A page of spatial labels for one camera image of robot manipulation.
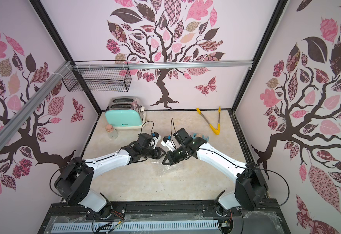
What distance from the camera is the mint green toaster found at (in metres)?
1.00

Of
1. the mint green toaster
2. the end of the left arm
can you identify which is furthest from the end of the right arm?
the mint green toaster

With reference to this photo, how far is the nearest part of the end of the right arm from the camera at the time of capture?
22.8 inches

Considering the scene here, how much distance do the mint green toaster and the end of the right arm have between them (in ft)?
1.49

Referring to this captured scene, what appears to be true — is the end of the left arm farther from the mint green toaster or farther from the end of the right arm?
the mint green toaster
